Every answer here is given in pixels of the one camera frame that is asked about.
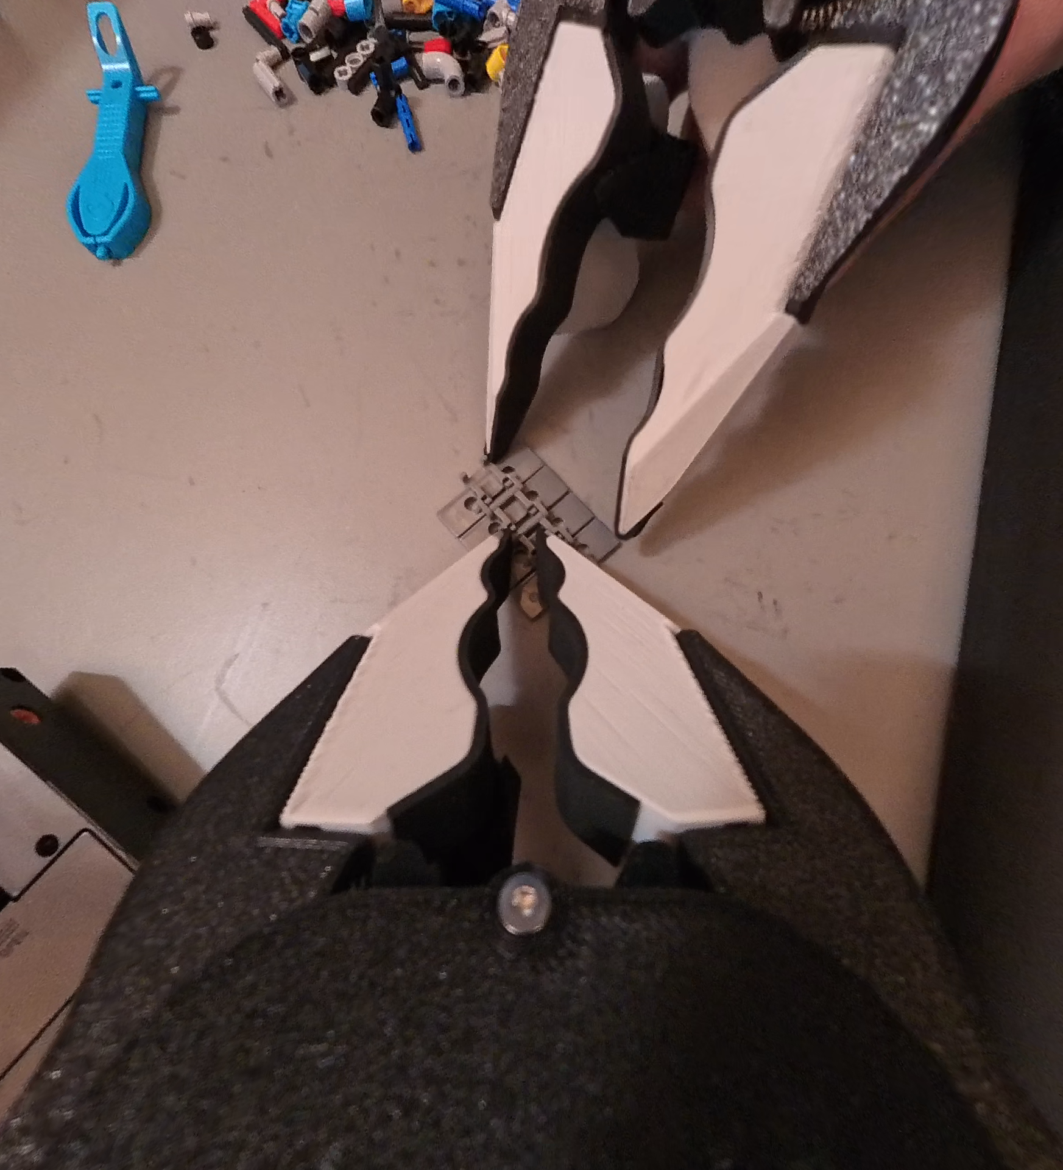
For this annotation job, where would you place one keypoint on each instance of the person's right hand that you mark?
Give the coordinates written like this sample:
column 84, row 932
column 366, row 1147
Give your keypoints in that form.
column 1061, row 32

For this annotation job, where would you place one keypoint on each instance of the pile of plastic building pieces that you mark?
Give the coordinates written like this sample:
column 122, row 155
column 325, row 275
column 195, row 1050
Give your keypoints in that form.
column 385, row 46

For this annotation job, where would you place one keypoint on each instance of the blue plastic separator tool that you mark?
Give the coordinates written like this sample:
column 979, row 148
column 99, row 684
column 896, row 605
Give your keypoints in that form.
column 110, row 182

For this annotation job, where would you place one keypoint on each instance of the black control box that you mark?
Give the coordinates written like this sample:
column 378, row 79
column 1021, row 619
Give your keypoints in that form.
column 20, row 867

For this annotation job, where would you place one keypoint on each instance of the black studded pad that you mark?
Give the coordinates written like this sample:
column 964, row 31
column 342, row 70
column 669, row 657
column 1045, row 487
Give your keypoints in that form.
column 1043, row 639

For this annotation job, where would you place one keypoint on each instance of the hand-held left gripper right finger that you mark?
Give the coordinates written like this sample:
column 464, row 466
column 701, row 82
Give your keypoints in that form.
column 659, row 731

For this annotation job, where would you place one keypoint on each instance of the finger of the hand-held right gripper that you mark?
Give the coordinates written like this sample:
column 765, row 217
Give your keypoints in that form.
column 549, row 155
column 760, row 228

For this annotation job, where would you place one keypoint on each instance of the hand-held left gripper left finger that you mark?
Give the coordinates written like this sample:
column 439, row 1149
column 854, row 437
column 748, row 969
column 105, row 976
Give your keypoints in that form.
column 385, row 731

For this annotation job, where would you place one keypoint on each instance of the small grey connector piece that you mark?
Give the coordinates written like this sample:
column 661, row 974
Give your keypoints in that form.
column 201, row 25

